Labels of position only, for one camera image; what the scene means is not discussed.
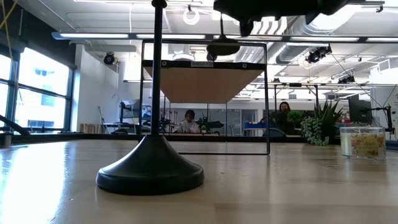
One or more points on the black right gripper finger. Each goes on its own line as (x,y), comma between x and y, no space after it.
(236,9)

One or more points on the yellow glass jar candle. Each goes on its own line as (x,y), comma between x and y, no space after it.
(362,144)

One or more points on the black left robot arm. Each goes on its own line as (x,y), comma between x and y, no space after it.
(15,126)

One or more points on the black background robot arm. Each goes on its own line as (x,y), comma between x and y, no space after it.
(164,124)
(214,125)

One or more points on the small green plant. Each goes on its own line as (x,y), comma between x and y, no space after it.
(294,115)

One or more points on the person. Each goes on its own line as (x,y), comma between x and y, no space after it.
(283,119)
(188,124)

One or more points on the blue storage bin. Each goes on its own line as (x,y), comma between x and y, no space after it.
(255,125)

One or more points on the spiky green potted plant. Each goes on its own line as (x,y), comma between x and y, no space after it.
(329,119)

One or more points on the black computer monitor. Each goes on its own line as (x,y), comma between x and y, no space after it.
(359,110)

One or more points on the trailing green succulent plant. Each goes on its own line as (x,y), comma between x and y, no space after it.
(312,132)

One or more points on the long ceiling light bar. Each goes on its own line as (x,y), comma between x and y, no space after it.
(93,35)

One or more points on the black equipment stand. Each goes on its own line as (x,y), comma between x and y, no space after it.
(126,115)

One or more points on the wooden pallet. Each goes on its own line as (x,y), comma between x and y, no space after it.
(90,128)

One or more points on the silver ventilation duct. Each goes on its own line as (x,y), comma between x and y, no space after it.
(292,51)

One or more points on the black ceiling camera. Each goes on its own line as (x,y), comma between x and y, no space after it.
(109,58)
(346,80)
(315,56)

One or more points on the wooden shelf black metal frame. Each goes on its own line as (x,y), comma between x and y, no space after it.
(202,84)

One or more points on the black metal rig frame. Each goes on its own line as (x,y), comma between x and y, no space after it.
(77,137)

